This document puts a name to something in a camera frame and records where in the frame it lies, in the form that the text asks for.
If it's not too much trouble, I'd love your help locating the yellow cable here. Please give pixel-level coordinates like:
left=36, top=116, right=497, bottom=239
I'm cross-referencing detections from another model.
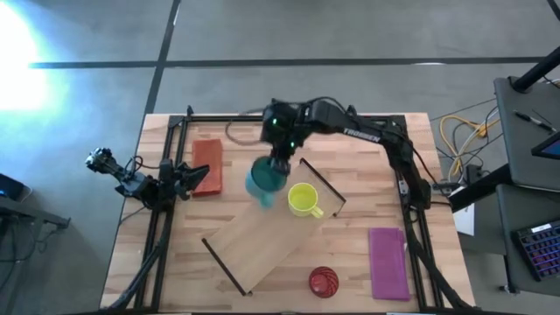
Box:
left=438, top=114, right=501, bottom=177

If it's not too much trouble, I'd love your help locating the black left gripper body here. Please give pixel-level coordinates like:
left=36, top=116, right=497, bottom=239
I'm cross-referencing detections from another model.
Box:
left=171, top=160, right=196, bottom=202

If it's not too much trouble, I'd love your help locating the black power strip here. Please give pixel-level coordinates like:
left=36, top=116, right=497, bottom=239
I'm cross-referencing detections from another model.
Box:
left=465, top=163, right=484, bottom=184

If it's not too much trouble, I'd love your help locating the orange-red sponge block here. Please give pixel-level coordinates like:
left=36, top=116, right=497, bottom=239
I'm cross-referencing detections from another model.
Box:
left=191, top=138, right=224, bottom=198

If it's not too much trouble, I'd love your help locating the black slanted pole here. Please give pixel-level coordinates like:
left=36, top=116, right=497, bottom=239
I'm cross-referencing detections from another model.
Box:
left=510, top=45, right=560, bottom=94

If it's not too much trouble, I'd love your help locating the grey side desk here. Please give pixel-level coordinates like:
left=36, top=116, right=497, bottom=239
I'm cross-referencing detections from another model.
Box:
left=493, top=75, right=560, bottom=299

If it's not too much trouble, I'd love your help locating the red ribbed cup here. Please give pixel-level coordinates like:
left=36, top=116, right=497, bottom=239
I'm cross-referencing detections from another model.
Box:
left=308, top=266, right=340, bottom=299

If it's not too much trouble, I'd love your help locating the black aluminium table frame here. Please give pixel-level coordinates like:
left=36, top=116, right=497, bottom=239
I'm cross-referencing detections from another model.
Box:
left=104, top=104, right=474, bottom=312

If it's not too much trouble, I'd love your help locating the wooden shelf with black ends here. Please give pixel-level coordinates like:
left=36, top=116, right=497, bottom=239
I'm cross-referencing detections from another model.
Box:
left=200, top=157, right=347, bottom=298

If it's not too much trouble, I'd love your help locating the grey looped cable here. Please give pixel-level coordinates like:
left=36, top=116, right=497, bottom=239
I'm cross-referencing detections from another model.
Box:
left=224, top=114, right=265, bottom=147

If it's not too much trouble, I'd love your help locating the black tablet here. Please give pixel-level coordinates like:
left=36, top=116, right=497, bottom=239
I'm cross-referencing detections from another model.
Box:
left=530, top=130, right=560, bottom=161

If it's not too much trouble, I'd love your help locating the yellow plastic mug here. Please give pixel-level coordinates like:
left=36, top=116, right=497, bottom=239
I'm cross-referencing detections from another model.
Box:
left=287, top=182, right=326, bottom=220

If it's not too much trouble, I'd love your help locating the white paper sheet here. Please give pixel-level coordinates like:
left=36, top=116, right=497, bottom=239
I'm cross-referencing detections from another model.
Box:
left=451, top=185, right=476, bottom=238

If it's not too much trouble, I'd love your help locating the teal plastic mug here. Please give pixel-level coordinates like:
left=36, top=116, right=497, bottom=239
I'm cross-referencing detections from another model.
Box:
left=244, top=156, right=289, bottom=209

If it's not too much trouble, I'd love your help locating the black pen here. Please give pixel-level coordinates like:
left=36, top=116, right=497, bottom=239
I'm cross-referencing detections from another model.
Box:
left=513, top=109, right=558, bottom=133

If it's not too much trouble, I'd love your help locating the black crossbar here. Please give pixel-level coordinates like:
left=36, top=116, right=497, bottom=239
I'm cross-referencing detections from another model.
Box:
left=447, top=163, right=512, bottom=214

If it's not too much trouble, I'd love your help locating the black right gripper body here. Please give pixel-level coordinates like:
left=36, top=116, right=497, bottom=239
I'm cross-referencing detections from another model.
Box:
left=261, top=98, right=305, bottom=157

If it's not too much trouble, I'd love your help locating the black keyboard with coloured keys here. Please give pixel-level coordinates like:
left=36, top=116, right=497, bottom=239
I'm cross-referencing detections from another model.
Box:
left=510, top=219, right=560, bottom=283

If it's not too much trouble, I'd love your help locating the purple sponge block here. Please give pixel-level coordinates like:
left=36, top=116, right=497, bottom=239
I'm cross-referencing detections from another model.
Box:
left=367, top=227, right=412, bottom=302

